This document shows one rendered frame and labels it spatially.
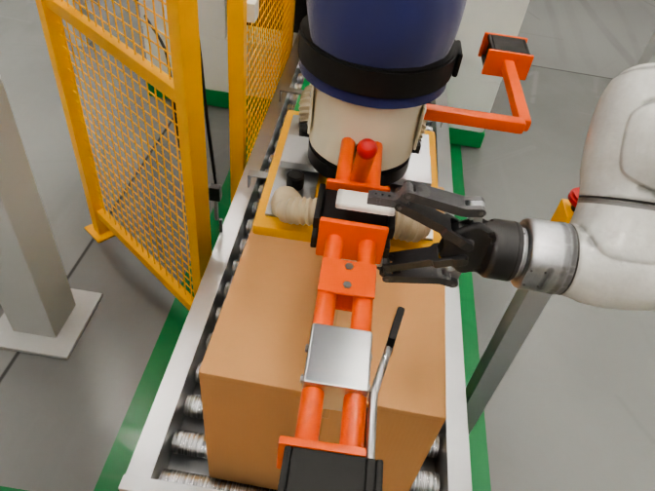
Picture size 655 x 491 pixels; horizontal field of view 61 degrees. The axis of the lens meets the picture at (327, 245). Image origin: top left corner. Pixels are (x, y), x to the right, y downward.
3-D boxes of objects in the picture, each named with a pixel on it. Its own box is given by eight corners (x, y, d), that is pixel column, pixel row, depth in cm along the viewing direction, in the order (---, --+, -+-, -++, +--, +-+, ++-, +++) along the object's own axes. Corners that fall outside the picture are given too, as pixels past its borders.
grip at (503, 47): (477, 55, 114) (484, 31, 111) (519, 60, 114) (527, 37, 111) (481, 74, 108) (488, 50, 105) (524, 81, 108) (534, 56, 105)
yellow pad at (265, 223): (287, 117, 109) (288, 94, 106) (337, 125, 109) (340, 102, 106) (251, 235, 85) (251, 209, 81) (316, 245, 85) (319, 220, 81)
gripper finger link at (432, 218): (468, 253, 68) (476, 246, 67) (392, 212, 64) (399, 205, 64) (465, 232, 70) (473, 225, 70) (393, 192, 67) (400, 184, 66)
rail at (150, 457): (299, 55, 289) (302, 18, 276) (310, 56, 289) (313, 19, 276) (135, 511, 124) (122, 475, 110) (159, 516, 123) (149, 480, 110)
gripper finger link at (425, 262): (464, 236, 71) (466, 244, 72) (379, 249, 74) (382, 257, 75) (467, 257, 68) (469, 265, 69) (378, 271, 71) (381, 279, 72)
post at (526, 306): (446, 419, 193) (561, 197, 124) (466, 423, 193) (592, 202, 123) (447, 437, 188) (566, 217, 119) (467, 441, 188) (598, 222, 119)
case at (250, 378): (271, 272, 159) (277, 157, 132) (409, 297, 158) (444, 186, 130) (209, 477, 116) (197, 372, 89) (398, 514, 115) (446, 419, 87)
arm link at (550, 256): (554, 310, 69) (506, 303, 69) (541, 258, 76) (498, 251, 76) (585, 259, 63) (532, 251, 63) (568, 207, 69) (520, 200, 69)
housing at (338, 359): (305, 347, 59) (309, 321, 56) (368, 356, 59) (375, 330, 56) (295, 405, 54) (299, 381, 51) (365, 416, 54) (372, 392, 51)
